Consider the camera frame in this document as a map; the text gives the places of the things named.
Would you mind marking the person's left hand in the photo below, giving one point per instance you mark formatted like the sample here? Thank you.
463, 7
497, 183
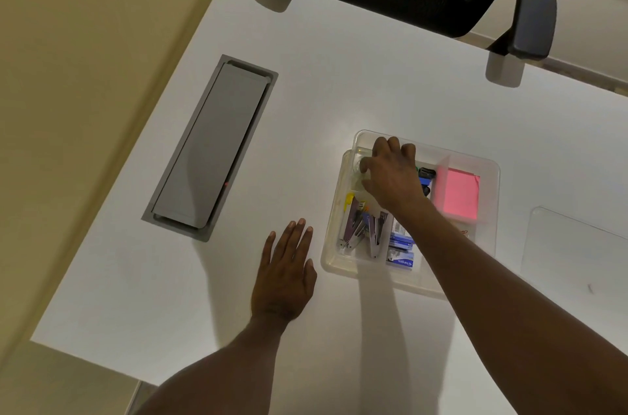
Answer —
282, 282

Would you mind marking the person's right hand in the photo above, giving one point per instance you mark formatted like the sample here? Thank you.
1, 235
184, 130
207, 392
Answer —
395, 179

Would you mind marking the person's left little finger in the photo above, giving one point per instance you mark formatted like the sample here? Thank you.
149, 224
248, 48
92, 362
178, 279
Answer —
268, 249

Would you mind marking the person's left thumb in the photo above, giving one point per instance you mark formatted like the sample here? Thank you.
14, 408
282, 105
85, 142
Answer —
311, 275

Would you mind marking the person's right fingers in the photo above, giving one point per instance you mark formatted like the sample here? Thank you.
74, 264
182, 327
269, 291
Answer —
390, 152

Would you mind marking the person's left middle finger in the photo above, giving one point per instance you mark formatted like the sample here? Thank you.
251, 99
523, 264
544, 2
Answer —
297, 238

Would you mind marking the person's left forearm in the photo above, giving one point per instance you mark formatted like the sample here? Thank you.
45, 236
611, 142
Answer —
221, 370

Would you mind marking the person's right forearm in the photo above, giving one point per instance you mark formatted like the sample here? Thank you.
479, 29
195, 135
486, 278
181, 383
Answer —
500, 311

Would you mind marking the clear tape roll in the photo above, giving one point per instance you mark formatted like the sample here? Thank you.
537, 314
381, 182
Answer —
364, 166

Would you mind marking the purple silver stapler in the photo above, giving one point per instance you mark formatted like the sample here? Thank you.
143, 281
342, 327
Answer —
377, 233
352, 228

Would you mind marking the yellow sticky tabs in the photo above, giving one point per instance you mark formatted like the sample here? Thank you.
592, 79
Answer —
350, 197

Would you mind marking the pink sticky note pad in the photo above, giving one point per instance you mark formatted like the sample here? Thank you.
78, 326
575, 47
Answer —
456, 194

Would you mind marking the blue staple box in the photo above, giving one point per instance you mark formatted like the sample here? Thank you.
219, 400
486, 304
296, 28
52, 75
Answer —
400, 239
400, 260

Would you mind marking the clear plastic organiser tray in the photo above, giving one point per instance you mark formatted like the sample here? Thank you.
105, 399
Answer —
483, 184

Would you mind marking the red paper clips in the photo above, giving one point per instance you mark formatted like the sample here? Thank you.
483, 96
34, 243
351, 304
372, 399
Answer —
464, 233

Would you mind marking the clear plastic lid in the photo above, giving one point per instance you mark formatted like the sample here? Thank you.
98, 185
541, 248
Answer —
574, 257

